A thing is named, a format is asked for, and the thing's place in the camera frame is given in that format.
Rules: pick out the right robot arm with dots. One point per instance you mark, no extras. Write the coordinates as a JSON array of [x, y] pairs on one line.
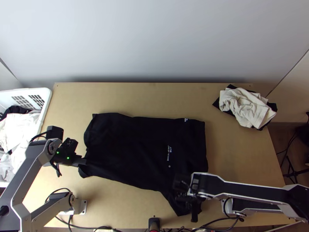
[[241, 191]]

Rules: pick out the heap of clothes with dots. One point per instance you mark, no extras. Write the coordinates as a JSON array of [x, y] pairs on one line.
[[17, 130]]

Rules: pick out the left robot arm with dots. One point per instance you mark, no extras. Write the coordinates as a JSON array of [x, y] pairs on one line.
[[26, 169]]

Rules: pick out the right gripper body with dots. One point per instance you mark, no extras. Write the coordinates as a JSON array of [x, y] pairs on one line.
[[190, 201]]

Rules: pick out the dark t-shirt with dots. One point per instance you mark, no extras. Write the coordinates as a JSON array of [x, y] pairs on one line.
[[135, 149]]

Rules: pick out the black tripod stand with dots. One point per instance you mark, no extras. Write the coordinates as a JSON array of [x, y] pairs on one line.
[[295, 172]]

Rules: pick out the white laundry basket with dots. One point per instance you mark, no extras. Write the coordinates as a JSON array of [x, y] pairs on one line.
[[36, 94]]

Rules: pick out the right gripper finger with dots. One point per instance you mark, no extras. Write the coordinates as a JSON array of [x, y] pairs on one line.
[[194, 216]]

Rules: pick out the dark folded garment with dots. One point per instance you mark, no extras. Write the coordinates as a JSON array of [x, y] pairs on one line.
[[217, 104]]

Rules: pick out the cream t-shirt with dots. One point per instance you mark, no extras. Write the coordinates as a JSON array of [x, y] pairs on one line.
[[246, 106]]

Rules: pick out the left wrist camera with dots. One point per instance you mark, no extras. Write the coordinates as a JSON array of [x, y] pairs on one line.
[[71, 145]]

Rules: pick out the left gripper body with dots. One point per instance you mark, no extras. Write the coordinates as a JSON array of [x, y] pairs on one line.
[[78, 161]]

